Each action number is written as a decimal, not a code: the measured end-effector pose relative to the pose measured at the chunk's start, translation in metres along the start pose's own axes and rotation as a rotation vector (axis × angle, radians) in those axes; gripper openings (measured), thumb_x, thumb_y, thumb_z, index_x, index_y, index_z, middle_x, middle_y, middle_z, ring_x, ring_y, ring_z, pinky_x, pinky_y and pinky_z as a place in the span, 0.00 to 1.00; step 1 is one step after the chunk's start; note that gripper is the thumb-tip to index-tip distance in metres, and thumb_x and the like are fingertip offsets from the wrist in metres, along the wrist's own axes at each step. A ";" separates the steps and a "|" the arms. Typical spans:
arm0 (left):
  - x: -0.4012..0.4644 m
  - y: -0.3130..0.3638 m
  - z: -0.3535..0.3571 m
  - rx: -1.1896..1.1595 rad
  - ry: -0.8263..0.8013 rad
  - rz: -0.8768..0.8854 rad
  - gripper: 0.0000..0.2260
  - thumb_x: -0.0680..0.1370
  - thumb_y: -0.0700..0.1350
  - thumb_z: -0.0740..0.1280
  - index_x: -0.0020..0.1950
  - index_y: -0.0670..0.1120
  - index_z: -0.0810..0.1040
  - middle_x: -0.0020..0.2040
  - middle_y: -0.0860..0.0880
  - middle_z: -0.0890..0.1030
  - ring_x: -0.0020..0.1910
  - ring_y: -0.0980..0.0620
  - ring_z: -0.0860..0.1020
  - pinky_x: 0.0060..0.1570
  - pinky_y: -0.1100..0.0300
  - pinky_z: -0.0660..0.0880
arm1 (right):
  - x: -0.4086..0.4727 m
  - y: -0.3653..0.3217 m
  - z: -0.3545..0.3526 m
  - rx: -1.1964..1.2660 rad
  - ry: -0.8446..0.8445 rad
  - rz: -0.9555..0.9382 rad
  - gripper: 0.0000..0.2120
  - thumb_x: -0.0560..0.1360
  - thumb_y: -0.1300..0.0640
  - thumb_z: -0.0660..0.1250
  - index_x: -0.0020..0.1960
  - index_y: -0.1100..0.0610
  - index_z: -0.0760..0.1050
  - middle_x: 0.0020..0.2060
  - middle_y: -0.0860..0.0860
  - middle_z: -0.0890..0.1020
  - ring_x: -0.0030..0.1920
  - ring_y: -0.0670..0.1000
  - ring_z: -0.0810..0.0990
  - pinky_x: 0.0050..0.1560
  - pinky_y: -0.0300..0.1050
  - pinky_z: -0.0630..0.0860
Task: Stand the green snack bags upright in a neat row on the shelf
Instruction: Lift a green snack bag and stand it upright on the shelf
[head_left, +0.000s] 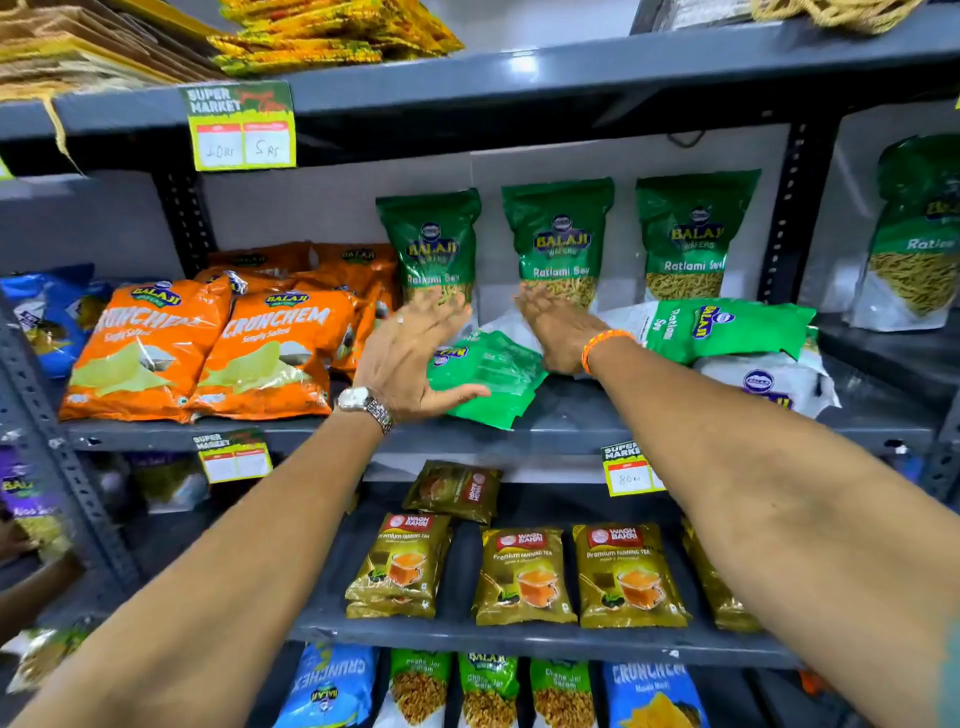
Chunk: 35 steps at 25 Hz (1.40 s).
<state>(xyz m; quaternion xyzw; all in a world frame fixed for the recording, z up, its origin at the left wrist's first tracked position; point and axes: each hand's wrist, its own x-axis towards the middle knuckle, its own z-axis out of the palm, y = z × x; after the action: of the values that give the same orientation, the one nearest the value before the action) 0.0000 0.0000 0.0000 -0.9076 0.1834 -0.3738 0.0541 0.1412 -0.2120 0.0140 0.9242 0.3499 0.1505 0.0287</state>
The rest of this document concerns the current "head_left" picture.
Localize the person's right hand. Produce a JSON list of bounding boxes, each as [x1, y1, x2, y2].
[[513, 283, 633, 376]]

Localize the person's left hand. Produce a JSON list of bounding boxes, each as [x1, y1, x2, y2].
[[350, 287, 493, 427]]

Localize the green Ratlami Sev packet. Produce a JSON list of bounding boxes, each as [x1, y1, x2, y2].
[[843, 133, 960, 334], [427, 308, 550, 433], [374, 168, 763, 309], [597, 297, 817, 367], [693, 350, 841, 420]]

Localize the grey metal shelving rack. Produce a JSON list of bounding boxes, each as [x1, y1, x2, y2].
[[0, 3, 960, 728], [813, 299, 960, 511]]

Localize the another person's forearm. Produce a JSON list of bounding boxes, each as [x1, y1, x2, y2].
[[0, 554, 85, 646]]

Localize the person's left forearm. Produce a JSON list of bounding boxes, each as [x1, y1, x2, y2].
[[11, 408, 391, 728]]

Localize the person's right forearm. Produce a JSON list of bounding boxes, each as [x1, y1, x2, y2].
[[584, 333, 960, 728]]

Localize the orange Crunchem chips packets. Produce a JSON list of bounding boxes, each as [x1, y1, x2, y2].
[[58, 239, 404, 424]]

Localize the stack of brown paper bags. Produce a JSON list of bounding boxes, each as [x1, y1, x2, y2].
[[0, 0, 226, 103]]

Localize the silver wristwatch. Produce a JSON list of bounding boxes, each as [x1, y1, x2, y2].
[[335, 386, 395, 436]]

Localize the row of olive tea packets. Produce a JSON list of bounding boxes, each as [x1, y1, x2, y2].
[[344, 459, 763, 634]]

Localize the small green yellow snack packet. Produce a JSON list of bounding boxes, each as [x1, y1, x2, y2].
[[457, 650, 520, 728], [528, 658, 598, 728], [373, 648, 455, 728]]

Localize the blue chip bag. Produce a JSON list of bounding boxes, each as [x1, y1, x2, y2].
[[602, 659, 710, 728], [273, 641, 380, 728], [0, 262, 114, 380]]

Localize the stack of golden foil packets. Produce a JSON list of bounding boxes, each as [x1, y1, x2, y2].
[[208, 0, 465, 79]]

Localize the clear green snack packet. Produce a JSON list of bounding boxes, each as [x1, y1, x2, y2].
[[7, 626, 91, 695]]

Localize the orange thread bracelet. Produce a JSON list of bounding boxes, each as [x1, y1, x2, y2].
[[579, 328, 639, 376]]

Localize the yellow string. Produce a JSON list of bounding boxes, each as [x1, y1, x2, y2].
[[38, 93, 85, 175]]

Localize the yellow rope handle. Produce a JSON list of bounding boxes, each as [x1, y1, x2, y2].
[[749, 0, 928, 35]]

